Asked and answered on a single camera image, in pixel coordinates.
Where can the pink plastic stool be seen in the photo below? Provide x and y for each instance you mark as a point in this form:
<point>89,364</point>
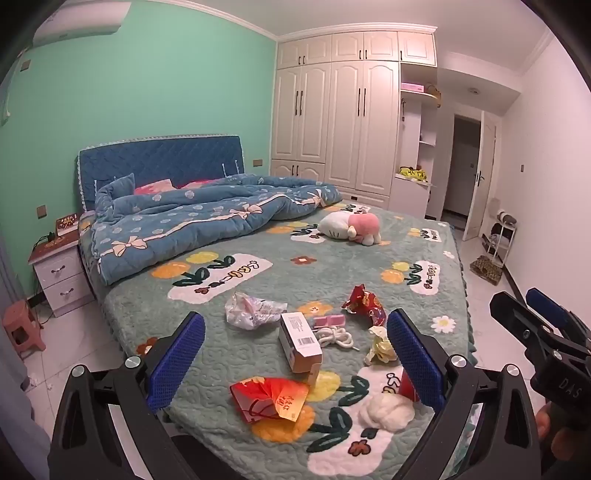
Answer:
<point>23,323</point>

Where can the brown patterned floor mat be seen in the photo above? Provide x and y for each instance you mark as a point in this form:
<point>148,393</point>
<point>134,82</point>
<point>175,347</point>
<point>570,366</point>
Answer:
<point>487,268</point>

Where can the white air conditioner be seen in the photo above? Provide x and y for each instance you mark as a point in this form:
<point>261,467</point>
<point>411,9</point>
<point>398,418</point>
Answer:
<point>78,18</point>

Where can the white door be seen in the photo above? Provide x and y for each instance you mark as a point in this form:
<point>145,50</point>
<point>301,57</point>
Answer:
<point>482,184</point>

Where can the small red packet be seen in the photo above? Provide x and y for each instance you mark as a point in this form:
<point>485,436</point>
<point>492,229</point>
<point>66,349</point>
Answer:
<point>407,387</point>

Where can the white nightstand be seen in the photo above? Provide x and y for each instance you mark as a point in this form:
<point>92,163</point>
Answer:
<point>57,277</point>

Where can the white wardrobe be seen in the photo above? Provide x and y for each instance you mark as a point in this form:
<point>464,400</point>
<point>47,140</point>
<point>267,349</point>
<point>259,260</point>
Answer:
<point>341,115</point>

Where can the white cardboard box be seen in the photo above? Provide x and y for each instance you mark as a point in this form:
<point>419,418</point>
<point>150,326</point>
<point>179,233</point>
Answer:
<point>300,341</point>

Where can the pink flat packet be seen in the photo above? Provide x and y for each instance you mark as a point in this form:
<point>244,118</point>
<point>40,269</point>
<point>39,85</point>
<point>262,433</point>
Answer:
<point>330,321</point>

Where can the white shoe rack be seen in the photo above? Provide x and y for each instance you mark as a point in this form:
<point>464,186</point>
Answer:
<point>503,230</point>

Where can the blue bow print quilt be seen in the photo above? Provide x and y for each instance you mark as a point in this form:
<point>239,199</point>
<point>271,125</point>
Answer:
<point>198,217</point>

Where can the red snack wrapper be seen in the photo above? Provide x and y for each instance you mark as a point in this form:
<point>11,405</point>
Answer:
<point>367,307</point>

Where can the wicker basket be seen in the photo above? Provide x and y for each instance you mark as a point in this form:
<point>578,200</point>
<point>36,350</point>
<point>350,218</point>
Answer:
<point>433,91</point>

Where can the yellow bag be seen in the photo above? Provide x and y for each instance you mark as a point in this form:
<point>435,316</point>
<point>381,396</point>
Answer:
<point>412,173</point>

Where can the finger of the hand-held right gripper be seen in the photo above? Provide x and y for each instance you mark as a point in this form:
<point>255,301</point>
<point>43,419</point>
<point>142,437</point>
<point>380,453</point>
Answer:
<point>512,311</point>
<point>547,309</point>

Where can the yellowish crumpled wrapper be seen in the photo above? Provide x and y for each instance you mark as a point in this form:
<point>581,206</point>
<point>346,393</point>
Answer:
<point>381,348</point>

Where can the pink box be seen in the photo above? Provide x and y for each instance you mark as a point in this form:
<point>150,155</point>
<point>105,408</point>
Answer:
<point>412,86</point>

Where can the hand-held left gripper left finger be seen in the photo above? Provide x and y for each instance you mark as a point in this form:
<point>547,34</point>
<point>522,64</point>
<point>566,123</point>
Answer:
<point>178,360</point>

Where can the red box on nightstand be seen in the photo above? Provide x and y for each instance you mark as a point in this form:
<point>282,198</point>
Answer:
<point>67,224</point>

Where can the bed with green blanket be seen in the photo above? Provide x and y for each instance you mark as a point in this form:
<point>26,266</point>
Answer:
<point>258,369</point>

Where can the white and pink plush toy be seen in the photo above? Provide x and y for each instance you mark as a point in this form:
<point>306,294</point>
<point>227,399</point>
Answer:
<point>341,228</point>

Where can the white open shelf unit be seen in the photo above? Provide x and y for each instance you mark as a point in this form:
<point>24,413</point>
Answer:
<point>411,198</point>

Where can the person's right hand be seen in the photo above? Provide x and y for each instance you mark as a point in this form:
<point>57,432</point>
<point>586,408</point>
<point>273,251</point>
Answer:
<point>544,424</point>

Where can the blue quilted bed headboard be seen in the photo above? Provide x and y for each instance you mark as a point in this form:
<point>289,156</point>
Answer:
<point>161,159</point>

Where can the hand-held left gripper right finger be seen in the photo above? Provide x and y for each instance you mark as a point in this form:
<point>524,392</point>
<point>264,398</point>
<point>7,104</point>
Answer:
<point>415,360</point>

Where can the pink pillow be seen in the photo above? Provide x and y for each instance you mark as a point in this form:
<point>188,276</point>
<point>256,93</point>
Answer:
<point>154,187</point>

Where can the clear crumpled plastic bag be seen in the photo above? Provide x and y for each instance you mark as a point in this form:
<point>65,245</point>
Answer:
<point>251,311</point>

